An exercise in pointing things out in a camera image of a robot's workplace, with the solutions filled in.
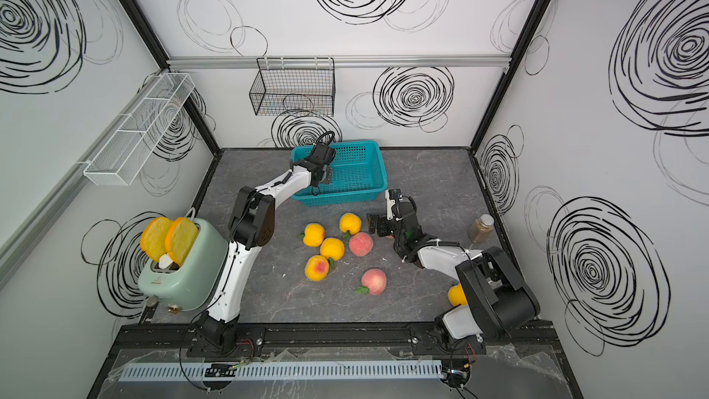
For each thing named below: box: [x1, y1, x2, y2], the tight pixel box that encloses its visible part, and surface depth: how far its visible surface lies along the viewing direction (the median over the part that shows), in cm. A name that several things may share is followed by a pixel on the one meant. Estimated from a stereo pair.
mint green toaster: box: [138, 217, 229, 313], surface depth 72 cm
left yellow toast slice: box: [140, 216, 174, 263], surface depth 72 cm
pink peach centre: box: [348, 231, 374, 257], surface depth 88 cm
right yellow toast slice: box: [165, 217, 199, 267], surface depth 73 cm
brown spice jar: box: [468, 213, 494, 245], surface depth 89 cm
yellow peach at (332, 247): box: [319, 237, 346, 262], surface depth 88 cm
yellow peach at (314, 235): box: [302, 222, 326, 248], surface depth 91 cm
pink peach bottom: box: [360, 268, 387, 296], surface depth 80 cm
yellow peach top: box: [338, 212, 363, 236], surface depth 93 cm
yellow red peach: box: [303, 254, 330, 282], surface depth 83 cm
